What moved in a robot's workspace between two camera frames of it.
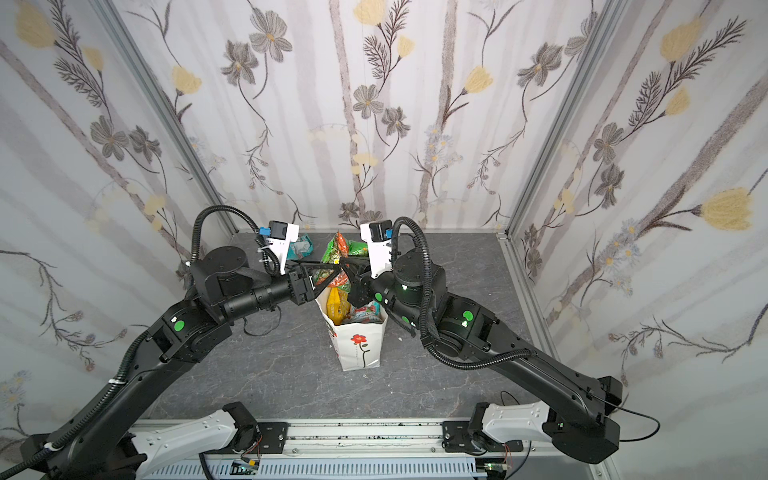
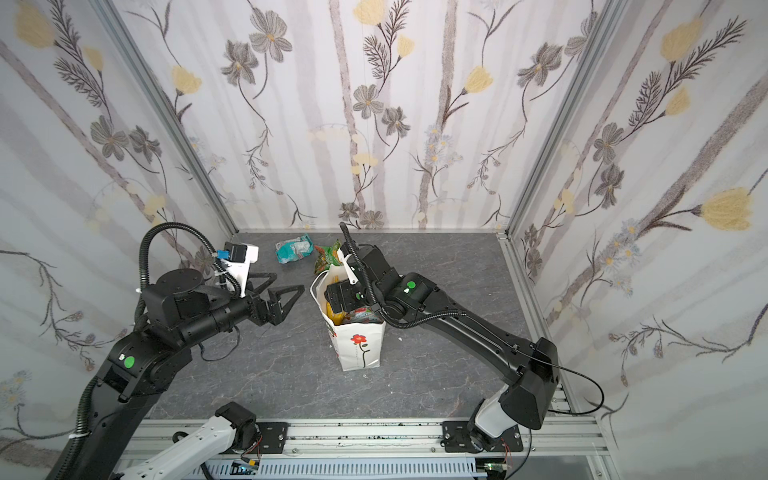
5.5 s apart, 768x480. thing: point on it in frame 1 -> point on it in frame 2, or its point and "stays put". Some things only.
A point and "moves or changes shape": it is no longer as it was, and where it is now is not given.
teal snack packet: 301,248 stays put
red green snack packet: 337,248 moves or changes shape
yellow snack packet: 337,305 stays put
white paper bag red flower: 357,345 stays put
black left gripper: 300,285 -> 258,303
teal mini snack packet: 369,312 stays put
